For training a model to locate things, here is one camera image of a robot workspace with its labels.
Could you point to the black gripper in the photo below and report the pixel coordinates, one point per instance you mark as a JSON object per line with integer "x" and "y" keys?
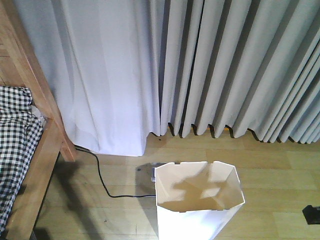
{"x": 312, "y": 214}

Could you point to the white plastic trash bin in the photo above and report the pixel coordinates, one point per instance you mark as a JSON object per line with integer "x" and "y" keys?
{"x": 195, "y": 200}

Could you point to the white floor power socket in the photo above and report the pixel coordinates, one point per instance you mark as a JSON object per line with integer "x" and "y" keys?
{"x": 153, "y": 169}

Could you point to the grey curtain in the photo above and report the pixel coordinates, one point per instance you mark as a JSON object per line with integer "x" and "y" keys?
{"x": 121, "y": 69}

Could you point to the checkered folded duvet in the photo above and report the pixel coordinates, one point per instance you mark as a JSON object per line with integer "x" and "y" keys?
{"x": 19, "y": 138}

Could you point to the checkered pillow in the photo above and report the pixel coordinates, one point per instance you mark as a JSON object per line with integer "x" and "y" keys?
{"x": 15, "y": 102}

